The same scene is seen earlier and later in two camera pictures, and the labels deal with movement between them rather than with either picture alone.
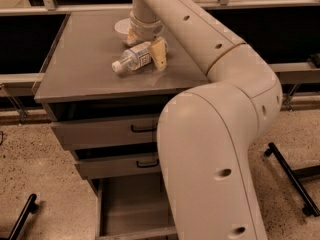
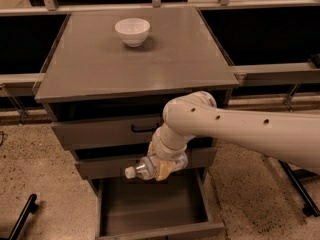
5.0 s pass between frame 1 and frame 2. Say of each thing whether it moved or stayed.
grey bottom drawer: stayed
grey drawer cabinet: stayed
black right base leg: stayed
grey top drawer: stayed
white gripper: moved
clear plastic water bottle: moved
